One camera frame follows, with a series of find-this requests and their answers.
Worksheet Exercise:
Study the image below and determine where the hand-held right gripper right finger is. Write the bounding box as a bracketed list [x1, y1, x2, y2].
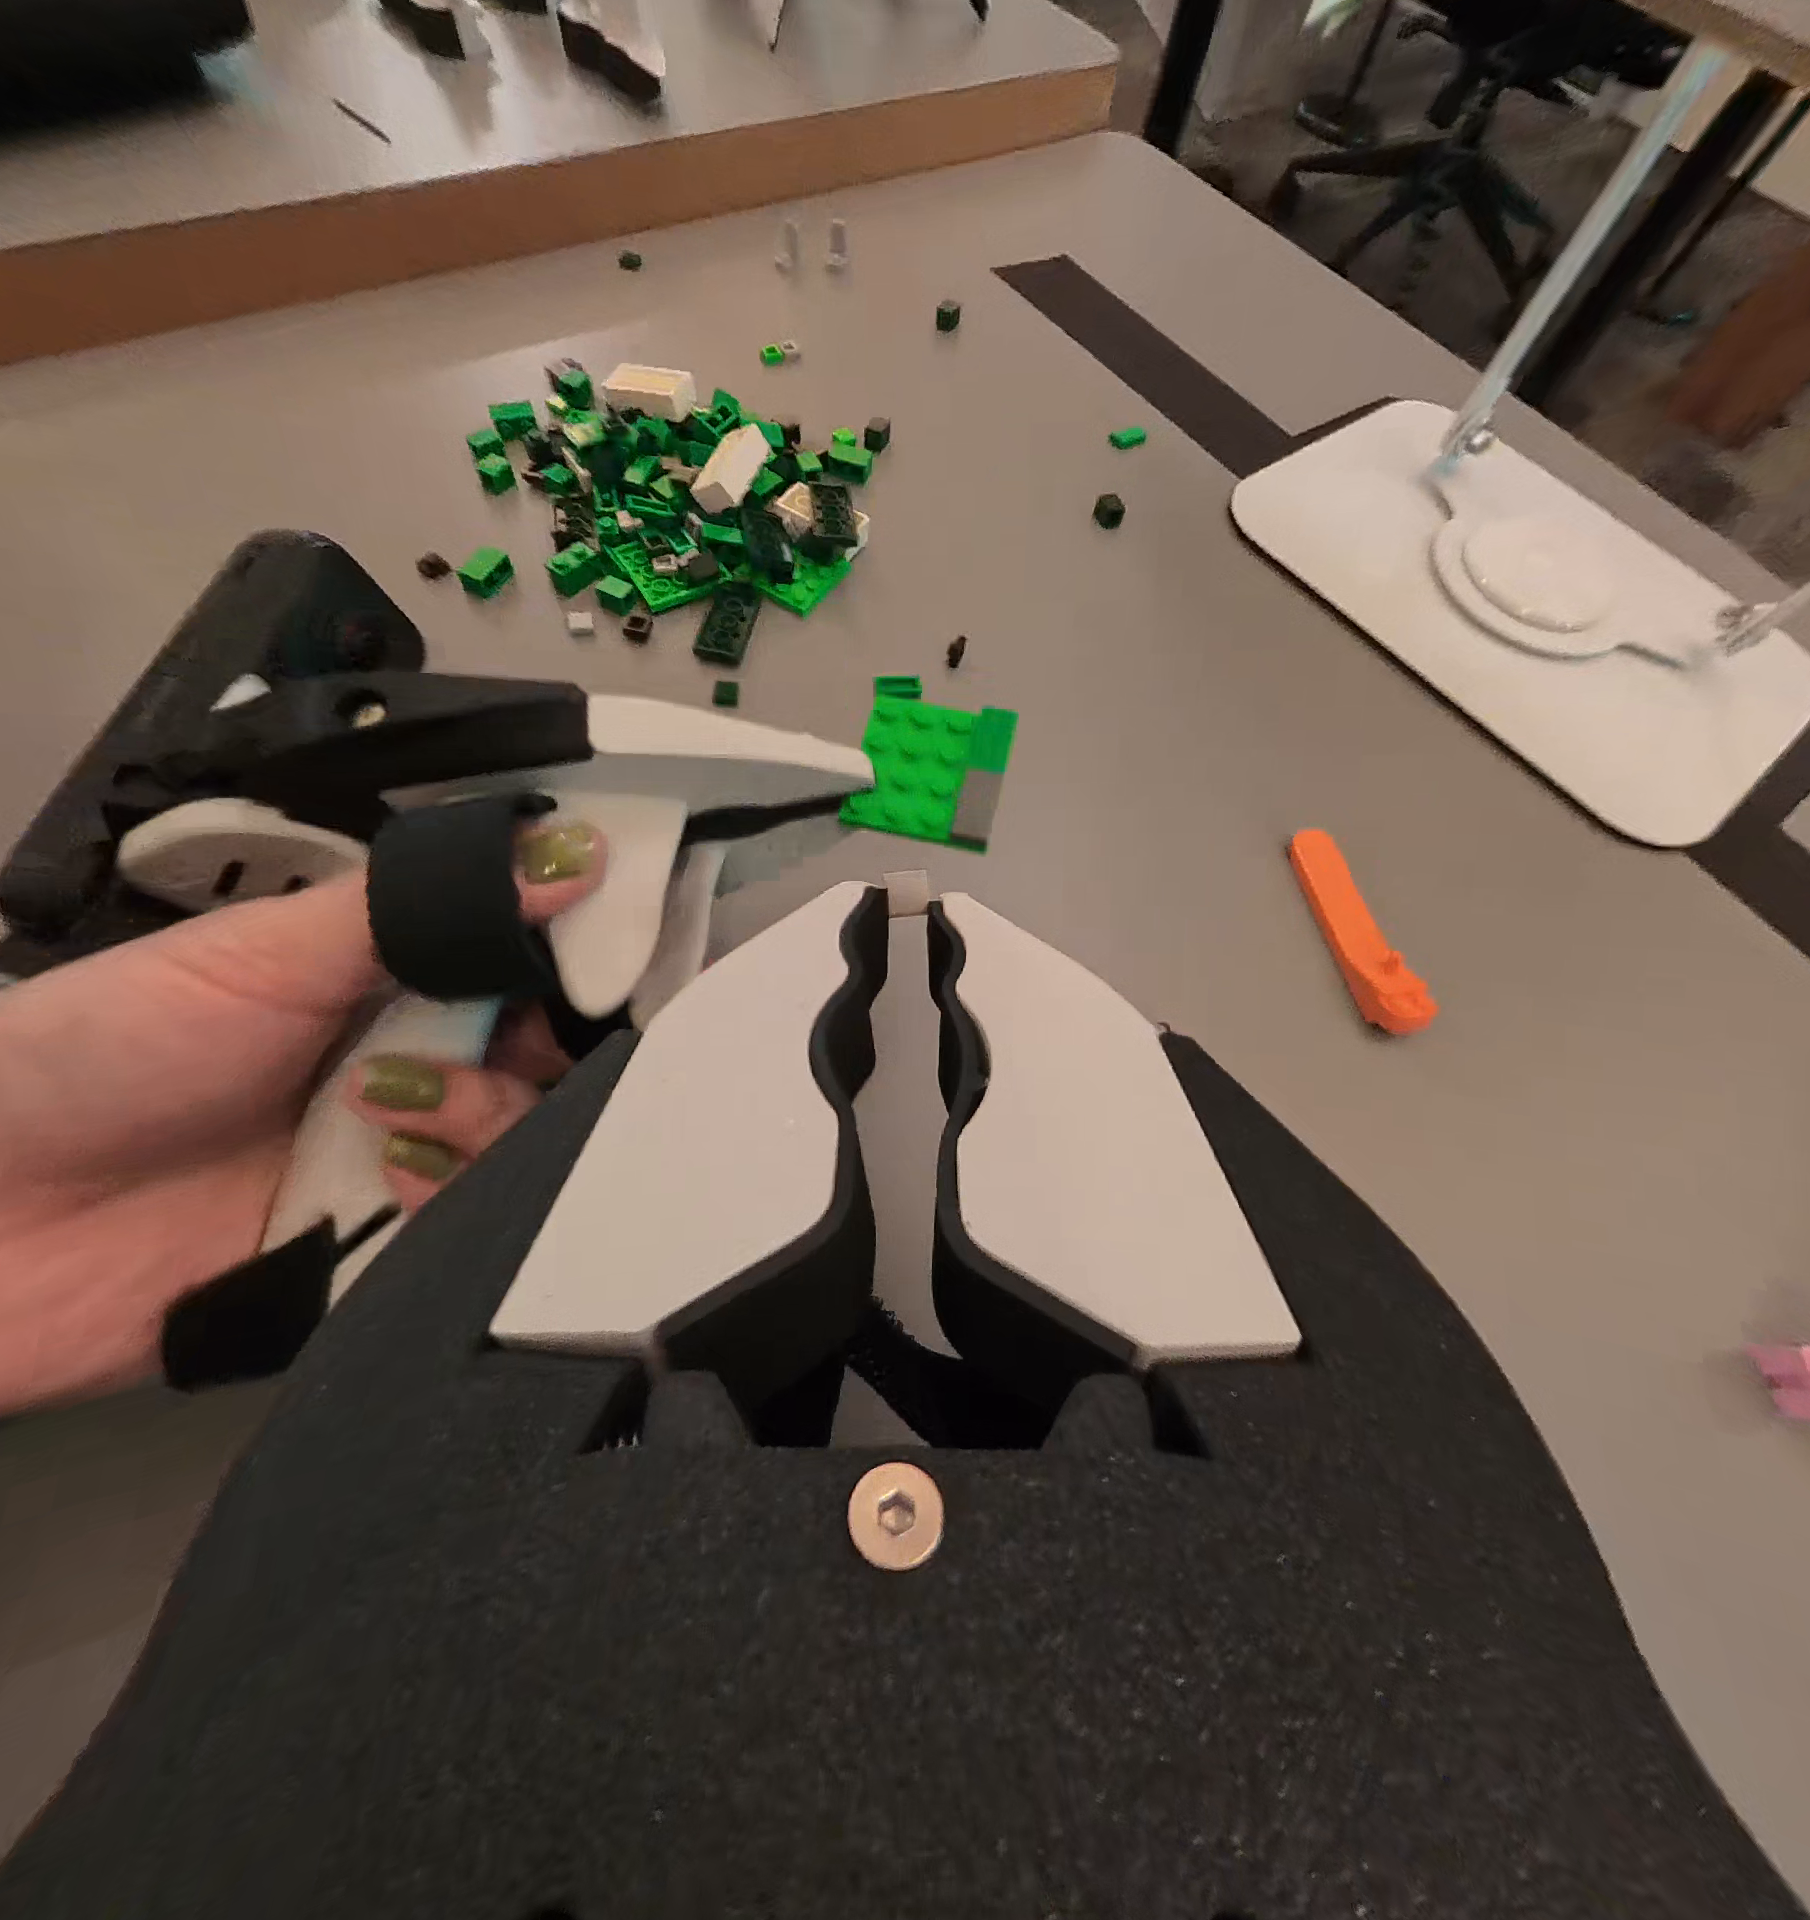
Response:
[927, 893, 1305, 1445]

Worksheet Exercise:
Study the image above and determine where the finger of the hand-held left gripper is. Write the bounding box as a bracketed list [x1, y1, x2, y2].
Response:
[690, 807, 847, 984]
[581, 691, 879, 843]

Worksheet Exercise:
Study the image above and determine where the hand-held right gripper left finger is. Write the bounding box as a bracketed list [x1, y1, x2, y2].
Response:
[487, 881, 887, 1445]

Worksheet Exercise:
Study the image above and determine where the green lego plate assembly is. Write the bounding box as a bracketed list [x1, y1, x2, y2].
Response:
[841, 675, 1019, 855]

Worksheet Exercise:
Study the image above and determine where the pile of lego bricks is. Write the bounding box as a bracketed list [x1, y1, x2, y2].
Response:
[462, 356, 899, 663]

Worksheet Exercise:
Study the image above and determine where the person's left hand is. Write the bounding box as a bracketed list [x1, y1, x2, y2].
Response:
[0, 818, 606, 1427]

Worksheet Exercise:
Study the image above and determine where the orange brick separator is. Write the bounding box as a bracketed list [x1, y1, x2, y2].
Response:
[1286, 828, 1439, 1035]

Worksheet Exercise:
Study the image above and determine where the wood-edged grey table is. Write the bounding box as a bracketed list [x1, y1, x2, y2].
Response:
[0, 0, 1119, 378]

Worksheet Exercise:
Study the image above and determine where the white book stand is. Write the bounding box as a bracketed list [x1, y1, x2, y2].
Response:
[1229, 37, 1810, 849]

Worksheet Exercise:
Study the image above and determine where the black padded object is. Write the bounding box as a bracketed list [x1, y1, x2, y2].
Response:
[0, 0, 255, 148]

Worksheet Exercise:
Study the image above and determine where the black and white device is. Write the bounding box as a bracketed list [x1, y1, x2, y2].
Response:
[379, 0, 670, 106]

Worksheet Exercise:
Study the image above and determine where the black office chair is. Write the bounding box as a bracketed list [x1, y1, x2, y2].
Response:
[1272, 0, 1701, 302]

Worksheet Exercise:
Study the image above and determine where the pale desk with wooden leg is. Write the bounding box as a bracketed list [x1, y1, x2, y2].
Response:
[1505, 0, 1810, 444]

